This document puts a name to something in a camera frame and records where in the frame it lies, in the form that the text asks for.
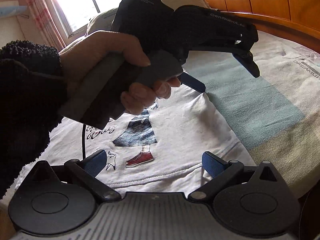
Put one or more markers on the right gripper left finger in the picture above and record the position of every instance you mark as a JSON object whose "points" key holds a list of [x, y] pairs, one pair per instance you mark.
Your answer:
{"points": [[84, 172]]}

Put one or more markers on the white printed t-shirt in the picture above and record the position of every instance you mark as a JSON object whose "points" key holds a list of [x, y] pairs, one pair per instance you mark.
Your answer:
{"points": [[157, 151]]}

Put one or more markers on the floral pillow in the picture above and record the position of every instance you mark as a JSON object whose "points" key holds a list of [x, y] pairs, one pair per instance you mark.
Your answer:
{"points": [[104, 20]]}

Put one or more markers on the pink plaid curtain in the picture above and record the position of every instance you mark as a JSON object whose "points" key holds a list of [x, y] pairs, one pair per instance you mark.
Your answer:
{"points": [[45, 24]]}

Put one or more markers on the black fleece sleeve forearm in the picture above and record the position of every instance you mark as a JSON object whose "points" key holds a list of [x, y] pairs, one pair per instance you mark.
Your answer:
{"points": [[32, 91]]}

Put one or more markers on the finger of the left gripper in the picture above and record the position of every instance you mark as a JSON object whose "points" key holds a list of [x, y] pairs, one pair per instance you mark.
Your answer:
{"points": [[247, 61], [192, 82]]}

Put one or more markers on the person's left hand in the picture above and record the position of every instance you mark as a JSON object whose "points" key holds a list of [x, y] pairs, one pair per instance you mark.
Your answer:
{"points": [[78, 60]]}

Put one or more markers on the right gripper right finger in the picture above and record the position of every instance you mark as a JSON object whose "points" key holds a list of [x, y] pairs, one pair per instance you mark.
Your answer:
{"points": [[223, 174]]}

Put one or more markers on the orange wooden headboard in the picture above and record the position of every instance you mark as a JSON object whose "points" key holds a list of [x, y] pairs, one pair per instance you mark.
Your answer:
{"points": [[295, 20]]}

